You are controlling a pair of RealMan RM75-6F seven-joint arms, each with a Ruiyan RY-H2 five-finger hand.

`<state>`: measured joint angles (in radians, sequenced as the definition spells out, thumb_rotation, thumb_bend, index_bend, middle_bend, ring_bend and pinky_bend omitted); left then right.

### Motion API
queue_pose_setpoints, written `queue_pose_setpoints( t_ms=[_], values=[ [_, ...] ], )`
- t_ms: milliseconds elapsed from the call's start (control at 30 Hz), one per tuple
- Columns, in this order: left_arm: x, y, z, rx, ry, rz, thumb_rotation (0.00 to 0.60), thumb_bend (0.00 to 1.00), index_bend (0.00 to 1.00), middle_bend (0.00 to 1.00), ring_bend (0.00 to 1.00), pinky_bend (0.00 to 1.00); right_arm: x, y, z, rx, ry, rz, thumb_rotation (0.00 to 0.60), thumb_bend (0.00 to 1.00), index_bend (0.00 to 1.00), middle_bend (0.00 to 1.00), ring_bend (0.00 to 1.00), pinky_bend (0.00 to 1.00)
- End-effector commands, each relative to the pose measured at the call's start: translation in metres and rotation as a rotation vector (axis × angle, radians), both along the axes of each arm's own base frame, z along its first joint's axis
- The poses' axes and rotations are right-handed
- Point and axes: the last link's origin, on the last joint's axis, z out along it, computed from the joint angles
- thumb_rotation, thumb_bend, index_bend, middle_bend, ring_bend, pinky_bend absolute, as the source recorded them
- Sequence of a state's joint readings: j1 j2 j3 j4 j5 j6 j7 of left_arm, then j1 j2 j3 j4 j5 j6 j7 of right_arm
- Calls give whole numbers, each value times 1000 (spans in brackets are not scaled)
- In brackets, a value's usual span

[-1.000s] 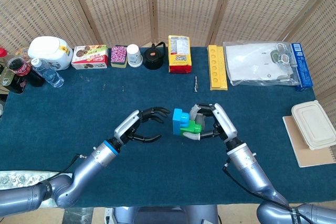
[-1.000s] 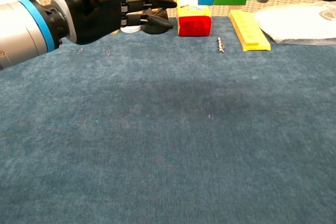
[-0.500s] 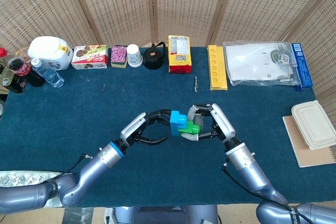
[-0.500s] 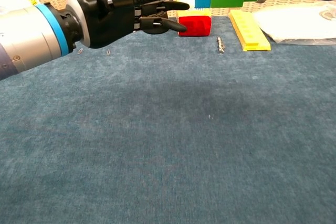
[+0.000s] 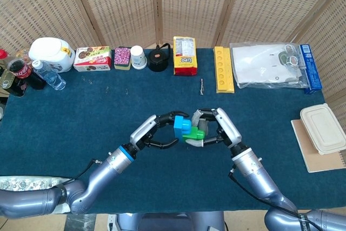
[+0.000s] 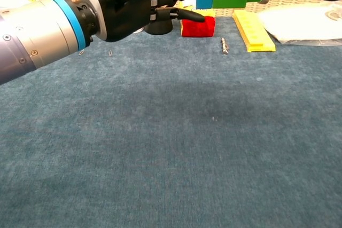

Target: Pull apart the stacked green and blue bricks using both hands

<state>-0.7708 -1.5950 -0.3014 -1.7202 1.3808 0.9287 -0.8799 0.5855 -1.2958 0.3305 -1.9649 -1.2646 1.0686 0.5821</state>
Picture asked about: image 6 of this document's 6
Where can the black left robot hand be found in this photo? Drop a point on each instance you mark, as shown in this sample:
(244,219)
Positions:
(128,6)

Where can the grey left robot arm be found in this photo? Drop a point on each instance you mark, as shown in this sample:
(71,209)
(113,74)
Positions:
(40,35)

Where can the clear plastic zip bag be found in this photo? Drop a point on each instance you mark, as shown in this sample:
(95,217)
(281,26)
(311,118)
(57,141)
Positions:
(302,25)

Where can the metal paper clip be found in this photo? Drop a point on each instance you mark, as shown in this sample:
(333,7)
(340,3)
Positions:
(110,52)
(82,52)

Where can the yellow tray with holes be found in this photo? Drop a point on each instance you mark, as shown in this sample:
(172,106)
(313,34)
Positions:
(255,30)

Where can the yellow Lipo snack box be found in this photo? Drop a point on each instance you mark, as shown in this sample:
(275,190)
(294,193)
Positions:
(197,27)

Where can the metal drill bit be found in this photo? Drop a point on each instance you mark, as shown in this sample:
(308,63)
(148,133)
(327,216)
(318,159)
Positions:
(224,46)

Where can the blue table cloth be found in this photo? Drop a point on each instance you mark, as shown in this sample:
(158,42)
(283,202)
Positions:
(171,132)

